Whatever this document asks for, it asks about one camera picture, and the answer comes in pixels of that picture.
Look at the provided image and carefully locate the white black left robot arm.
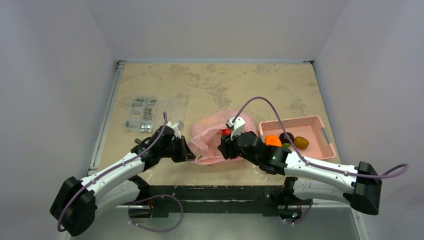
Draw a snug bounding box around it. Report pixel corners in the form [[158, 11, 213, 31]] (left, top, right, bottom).
[[49, 121, 195, 237]]

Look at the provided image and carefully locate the yellow black screwdriver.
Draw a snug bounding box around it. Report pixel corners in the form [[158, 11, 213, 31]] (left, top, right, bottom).
[[134, 138, 146, 145]]

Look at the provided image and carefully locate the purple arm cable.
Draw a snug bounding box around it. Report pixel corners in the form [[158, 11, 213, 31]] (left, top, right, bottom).
[[56, 111, 169, 233], [231, 96, 410, 180]]

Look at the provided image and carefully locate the dark purple fake mangosteen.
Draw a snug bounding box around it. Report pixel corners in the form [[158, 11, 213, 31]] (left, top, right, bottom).
[[278, 132, 295, 145]]

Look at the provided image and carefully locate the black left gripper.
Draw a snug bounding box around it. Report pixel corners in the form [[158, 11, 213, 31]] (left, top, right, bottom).
[[159, 135, 196, 163]]

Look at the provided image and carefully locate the pink perforated plastic basket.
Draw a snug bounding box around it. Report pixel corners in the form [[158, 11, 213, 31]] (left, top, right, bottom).
[[258, 115, 337, 161]]

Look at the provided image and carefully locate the orange fake fruit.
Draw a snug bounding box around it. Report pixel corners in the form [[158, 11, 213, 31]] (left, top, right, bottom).
[[264, 134, 283, 147]]

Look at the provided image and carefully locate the clear plastic screw organizer box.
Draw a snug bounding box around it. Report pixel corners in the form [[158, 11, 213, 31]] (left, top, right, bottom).
[[124, 95, 187, 133]]

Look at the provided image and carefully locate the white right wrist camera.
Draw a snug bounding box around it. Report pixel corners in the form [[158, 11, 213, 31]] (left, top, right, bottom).
[[226, 115, 246, 139]]

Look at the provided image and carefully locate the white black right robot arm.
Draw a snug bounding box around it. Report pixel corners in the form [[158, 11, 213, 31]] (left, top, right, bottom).
[[217, 131, 382, 216]]

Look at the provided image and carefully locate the yellow-brown fake lemon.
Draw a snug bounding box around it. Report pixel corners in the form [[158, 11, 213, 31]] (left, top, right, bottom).
[[293, 136, 310, 150]]

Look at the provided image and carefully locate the red fake fruit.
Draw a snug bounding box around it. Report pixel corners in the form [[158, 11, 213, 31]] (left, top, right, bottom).
[[221, 128, 233, 137]]

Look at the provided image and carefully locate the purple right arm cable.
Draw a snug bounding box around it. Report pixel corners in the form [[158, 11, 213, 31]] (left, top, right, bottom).
[[231, 96, 410, 180]]

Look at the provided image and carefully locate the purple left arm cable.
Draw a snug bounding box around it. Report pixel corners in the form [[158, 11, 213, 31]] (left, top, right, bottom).
[[56, 111, 169, 233]]

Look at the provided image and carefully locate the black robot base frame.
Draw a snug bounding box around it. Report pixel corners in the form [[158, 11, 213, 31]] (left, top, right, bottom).
[[128, 177, 312, 220]]

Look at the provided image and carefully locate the pink plastic bag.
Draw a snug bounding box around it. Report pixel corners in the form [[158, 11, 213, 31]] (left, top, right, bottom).
[[188, 109, 243, 166]]

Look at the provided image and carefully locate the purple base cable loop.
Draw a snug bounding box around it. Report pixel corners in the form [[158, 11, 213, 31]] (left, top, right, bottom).
[[127, 193, 185, 233]]

